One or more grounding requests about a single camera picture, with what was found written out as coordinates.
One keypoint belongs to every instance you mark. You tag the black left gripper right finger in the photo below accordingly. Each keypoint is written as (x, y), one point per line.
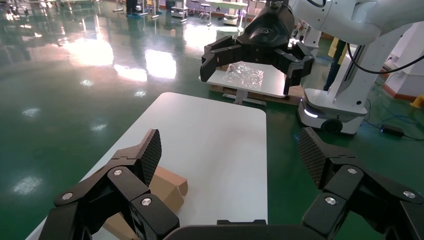
(351, 195)

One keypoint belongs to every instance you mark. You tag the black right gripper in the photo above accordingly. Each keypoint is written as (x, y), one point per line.
(265, 33)

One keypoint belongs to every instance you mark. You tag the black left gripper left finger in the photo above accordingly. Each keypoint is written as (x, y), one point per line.
(132, 195)

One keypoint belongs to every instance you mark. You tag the plain small cardboard box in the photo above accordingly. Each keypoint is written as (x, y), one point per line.
(169, 192)

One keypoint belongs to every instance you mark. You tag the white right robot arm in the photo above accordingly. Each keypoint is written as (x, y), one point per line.
(348, 20)

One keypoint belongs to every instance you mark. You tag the white robot base and column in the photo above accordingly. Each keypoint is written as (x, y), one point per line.
(344, 109)

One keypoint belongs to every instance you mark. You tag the crumpled clear plastic bag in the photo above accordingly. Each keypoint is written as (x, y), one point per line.
(243, 75)

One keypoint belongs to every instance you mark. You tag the flat wooden floor board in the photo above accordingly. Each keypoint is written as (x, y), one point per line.
(293, 98)

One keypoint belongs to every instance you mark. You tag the person in yellow vest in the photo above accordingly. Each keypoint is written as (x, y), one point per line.
(333, 71)

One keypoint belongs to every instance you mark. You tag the black power adapter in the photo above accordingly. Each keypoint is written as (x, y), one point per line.
(392, 130)

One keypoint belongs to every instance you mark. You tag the yellow floor object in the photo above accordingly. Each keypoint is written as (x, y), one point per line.
(419, 102)

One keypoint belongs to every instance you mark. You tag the person in dark trousers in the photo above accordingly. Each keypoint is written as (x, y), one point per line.
(132, 8)

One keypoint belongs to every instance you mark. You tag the small white pedestal table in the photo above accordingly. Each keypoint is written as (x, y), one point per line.
(273, 82)

